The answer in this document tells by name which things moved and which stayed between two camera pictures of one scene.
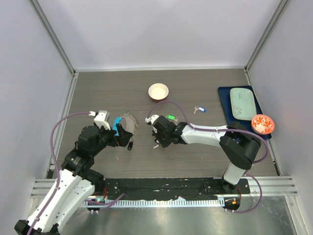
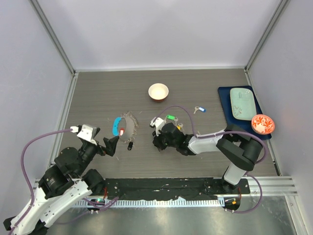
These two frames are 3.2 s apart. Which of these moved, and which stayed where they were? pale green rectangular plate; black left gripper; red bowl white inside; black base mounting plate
Moved: black left gripper
Stayed: black base mounting plate; pale green rectangular plate; red bowl white inside
